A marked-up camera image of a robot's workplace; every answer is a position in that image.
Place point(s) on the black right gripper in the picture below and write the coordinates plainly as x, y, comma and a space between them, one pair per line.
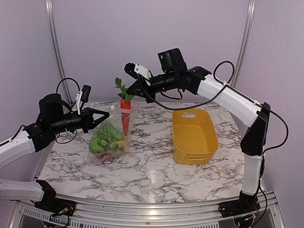
138, 84

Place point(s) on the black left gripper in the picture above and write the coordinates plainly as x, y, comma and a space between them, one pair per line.
87, 118

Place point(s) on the green bitter gourd toy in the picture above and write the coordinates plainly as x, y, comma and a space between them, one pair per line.
113, 131

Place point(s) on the clear zip top bag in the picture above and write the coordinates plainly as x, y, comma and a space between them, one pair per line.
123, 119

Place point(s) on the green apple toy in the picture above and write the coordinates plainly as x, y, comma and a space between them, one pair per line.
95, 145

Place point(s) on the green grapes toy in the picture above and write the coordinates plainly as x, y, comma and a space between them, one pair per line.
104, 146

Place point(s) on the red apple toy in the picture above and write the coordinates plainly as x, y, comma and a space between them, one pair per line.
103, 155

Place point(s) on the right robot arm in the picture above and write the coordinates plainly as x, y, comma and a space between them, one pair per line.
200, 81

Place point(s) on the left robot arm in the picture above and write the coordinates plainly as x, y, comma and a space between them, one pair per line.
28, 139

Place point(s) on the yellow plastic basket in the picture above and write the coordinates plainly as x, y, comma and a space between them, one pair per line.
194, 136

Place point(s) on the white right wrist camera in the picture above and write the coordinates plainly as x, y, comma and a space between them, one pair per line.
136, 70

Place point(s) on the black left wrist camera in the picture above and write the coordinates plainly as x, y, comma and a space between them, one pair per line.
82, 97

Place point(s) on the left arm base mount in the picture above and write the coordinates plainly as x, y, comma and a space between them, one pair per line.
57, 206

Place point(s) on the left aluminium frame post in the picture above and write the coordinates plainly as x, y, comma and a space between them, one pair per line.
53, 33

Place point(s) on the aluminium frame post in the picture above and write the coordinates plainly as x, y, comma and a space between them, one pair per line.
53, 33
245, 41

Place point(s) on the right aluminium frame post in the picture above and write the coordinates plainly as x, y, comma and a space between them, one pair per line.
245, 41

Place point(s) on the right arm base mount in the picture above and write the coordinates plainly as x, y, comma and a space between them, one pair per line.
237, 207

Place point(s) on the aluminium front rail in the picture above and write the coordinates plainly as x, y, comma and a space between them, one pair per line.
106, 214

